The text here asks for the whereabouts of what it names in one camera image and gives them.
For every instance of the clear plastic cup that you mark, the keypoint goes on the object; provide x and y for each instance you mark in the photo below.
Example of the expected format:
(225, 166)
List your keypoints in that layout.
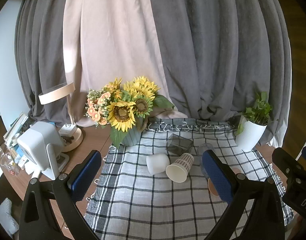
(201, 151)

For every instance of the green potted plant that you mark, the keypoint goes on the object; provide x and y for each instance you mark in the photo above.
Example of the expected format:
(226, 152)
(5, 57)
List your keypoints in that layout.
(258, 110)

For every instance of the orange cup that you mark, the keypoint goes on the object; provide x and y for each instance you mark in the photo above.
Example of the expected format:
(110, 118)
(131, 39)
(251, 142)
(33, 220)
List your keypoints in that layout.
(212, 189)

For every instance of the grey ribbed vase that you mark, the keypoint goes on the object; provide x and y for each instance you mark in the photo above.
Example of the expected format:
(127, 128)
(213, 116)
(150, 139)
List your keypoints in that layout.
(131, 138)

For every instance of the striped cloth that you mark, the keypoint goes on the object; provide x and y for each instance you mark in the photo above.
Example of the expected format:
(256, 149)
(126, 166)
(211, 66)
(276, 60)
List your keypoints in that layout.
(5, 216)

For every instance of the white projector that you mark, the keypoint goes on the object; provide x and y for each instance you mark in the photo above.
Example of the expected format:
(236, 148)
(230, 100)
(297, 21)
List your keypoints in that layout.
(38, 145)

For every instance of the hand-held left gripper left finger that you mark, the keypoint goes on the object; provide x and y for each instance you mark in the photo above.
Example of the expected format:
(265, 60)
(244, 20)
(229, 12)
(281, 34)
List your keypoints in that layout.
(85, 178)

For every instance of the grey curtain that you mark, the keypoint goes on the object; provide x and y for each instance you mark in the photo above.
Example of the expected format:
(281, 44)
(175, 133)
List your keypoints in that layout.
(40, 55)
(218, 55)

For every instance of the checked black and white tablecloth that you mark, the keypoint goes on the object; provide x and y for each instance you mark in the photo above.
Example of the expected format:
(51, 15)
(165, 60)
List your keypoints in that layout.
(143, 195)

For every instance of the grey transparent square cup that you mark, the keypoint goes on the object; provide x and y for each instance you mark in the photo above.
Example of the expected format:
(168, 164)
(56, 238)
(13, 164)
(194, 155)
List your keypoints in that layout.
(179, 143)

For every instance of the sunflower bouquet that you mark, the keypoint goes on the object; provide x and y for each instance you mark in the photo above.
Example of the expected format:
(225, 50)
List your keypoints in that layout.
(123, 107)

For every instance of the row of books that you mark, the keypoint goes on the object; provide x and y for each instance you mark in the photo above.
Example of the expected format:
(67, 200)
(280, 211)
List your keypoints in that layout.
(16, 127)

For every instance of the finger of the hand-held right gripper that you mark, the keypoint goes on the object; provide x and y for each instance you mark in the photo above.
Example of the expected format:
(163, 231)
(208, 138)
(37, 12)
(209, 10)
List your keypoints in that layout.
(289, 166)

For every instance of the white power adapter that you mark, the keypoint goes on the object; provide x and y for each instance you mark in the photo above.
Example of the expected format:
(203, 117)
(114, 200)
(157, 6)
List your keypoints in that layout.
(67, 130)

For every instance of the white ribbed plant pot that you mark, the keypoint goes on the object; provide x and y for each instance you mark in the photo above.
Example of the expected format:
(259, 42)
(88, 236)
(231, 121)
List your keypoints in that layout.
(250, 135)

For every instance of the plaid paper cup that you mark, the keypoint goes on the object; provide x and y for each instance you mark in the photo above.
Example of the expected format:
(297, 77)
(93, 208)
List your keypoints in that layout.
(179, 168)

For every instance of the clear glass jar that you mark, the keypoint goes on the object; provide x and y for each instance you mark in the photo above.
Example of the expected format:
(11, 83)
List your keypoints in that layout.
(9, 163)

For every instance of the white cup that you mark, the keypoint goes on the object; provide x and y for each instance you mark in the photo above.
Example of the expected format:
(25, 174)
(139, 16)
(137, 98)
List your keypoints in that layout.
(156, 163)

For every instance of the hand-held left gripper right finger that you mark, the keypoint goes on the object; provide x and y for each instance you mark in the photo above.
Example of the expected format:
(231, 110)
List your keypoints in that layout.
(218, 177)

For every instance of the pink curtain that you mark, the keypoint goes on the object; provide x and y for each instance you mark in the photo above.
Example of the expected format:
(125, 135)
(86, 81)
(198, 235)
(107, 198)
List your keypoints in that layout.
(113, 42)

